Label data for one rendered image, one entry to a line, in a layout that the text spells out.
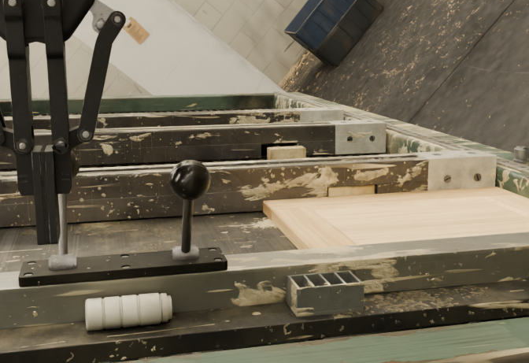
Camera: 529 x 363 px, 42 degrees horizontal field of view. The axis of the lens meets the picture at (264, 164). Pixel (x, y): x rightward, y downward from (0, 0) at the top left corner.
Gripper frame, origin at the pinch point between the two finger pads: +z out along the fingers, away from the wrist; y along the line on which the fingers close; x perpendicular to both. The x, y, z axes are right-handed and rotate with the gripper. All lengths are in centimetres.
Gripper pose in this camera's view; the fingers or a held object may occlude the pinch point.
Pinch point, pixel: (46, 194)
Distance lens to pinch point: 53.9
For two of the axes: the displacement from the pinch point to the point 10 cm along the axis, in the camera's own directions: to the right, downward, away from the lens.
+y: 9.7, -0.5, 2.3
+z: 0.0, 9.8, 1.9
